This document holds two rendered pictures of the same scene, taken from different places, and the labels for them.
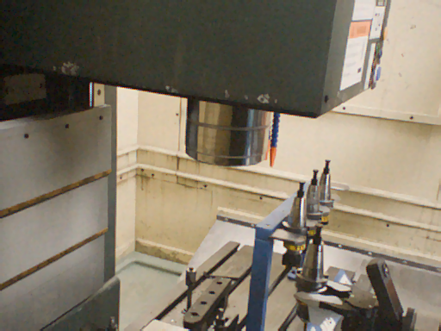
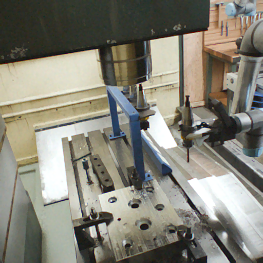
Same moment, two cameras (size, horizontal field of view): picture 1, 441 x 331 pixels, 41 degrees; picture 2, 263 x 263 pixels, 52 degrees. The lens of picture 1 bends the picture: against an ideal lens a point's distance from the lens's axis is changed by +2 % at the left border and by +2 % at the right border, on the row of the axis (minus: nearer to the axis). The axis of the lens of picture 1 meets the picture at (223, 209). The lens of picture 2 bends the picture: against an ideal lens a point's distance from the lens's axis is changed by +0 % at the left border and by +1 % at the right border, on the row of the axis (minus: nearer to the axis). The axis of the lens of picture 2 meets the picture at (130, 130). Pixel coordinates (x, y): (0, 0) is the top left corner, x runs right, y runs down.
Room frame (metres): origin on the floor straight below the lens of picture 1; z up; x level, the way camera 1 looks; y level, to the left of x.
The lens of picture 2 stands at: (0.45, 0.47, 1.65)
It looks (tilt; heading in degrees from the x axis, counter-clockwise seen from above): 28 degrees down; 324
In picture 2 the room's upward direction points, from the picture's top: 7 degrees counter-clockwise
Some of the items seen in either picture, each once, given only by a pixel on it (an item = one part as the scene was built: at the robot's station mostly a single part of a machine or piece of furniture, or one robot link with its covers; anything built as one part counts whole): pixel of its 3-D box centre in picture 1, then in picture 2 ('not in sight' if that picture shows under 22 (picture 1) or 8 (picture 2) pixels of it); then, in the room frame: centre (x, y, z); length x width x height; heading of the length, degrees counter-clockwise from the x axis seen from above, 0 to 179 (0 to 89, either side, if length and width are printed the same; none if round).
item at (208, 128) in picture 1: (226, 125); (124, 58); (1.09, 0.01, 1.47); 0.16 x 0.16 x 0.12
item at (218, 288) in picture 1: (207, 309); (101, 174); (1.33, 0.02, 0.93); 0.26 x 0.05 x 0.06; 162
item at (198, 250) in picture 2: not in sight; (190, 246); (0.80, 0.06, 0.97); 0.13 x 0.03 x 0.15; 157
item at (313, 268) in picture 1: (314, 258); (187, 114); (1.01, -0.18, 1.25); 0.04 x 0.04 x 0.07
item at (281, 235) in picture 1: (288, 237); (147, 113); (1.19, -0.15, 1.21); 0.07 x 0.05 x 0.01; 67
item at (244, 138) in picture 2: not in sight; (250, 139); (0.91, -0.45, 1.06); 0.11 x 0.08 x 0.11; 152
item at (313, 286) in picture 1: (311, 280); (187, 126); (1.01, -0.18, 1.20); 0.06 x 0.06 x 0.03
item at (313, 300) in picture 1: (316, 310); (198, 139); (0.97, -0.19, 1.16); 0.09 x 0.03 x 0.06; 81
